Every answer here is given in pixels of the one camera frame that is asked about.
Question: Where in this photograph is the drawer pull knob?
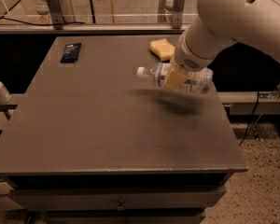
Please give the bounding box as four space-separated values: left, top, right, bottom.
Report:
115 201 126 212

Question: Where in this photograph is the black cable behind rail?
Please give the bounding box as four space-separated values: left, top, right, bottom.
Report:
0 0 86 28

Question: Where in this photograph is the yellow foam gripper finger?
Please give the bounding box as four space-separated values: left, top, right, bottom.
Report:
162 66 189 90

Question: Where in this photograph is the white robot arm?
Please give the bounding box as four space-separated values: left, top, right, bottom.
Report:
162 0 280 90

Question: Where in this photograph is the grey drawer cabinet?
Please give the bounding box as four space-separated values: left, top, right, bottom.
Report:
0 35 246 224

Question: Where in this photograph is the blue label plastic bottle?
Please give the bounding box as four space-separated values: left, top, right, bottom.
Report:
135 63 213 94

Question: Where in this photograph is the yellow sponge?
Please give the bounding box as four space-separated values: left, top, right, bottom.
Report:
150 38 175 62

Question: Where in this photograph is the metal rail frame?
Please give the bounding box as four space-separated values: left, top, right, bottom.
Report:
0 0 280 116

